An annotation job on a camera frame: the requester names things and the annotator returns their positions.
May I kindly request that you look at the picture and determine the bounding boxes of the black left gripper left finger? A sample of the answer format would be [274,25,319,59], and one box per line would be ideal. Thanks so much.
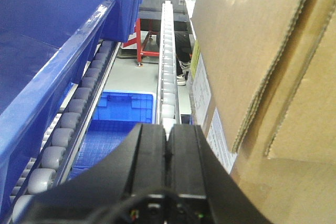
[18,124,166,223]

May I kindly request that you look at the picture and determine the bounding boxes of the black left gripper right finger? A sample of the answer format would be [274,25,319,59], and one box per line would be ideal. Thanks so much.
[167,124,270,223]

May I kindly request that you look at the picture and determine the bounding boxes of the brown cardboard box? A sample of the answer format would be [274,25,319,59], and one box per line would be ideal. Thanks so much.
[192,0,335,223]

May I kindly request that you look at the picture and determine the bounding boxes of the blue crate on lower level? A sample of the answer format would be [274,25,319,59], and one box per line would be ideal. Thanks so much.
[67,90,156,180]

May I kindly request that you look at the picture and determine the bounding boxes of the grey roller track left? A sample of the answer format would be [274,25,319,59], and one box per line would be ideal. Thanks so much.
[1,41,121,223]

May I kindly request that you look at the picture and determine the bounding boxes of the white roller track centre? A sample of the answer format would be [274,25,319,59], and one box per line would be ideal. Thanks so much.
[155,1,181,138]

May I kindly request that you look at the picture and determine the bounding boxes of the large blue plastic bin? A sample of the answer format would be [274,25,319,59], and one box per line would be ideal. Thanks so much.
[1,0,116,215]

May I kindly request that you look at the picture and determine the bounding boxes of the seated person in background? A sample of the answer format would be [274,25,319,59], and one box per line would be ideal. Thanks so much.
[173,0,203,87]

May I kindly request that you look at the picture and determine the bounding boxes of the red metal frame table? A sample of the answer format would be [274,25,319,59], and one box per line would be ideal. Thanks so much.
[122,18,160,67]

